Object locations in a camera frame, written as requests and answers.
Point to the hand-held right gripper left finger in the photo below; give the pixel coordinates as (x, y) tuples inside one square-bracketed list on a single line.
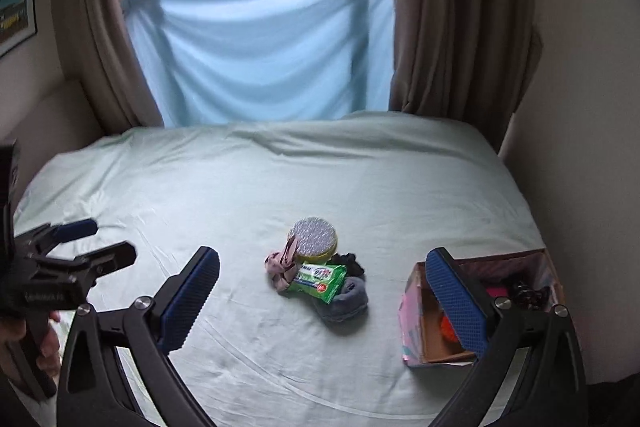
[(192, 297)]

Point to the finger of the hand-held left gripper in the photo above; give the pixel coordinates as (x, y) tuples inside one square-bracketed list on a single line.
[(107, 257), (75, 229)]

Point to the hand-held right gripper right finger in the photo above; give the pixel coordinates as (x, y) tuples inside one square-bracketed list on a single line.
[(457, 302)]

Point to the pink printed cardboard box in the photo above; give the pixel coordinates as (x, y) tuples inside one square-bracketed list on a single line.
[(417, 322)]

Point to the pink fabric scrunchie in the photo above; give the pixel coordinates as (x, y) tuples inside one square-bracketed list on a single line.
[(281, 269)]

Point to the grey fuzzy sock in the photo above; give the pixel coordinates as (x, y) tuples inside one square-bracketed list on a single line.
[(345, 304)]

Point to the black fabric scrunchie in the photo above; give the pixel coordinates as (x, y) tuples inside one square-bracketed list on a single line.
[(350, 263)]

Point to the green wet wipes pack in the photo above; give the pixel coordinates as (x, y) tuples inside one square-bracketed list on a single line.
[(317, 279)]

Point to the round glitter lid tin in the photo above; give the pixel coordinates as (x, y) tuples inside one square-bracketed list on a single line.
[(314, 238)]

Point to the person's left hand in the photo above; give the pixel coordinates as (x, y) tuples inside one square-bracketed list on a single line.
[(49, 347)]

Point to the orange spiky ball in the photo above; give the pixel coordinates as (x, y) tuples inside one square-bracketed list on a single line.
[(446, 327)]

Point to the dark patterned cloth item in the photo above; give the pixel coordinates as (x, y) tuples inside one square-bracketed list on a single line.
[(530, 293)]

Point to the beige padded headboard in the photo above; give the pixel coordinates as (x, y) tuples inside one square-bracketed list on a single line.
[(45, 122)]

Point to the beige curtain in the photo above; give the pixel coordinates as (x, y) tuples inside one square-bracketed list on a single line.
[(95, 32), (450, 17)]

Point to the light blue hanging cloth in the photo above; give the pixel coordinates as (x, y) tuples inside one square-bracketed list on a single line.
[(260, 52)]

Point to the framed wall poster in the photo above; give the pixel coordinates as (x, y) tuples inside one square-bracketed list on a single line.
[(17, 12)]

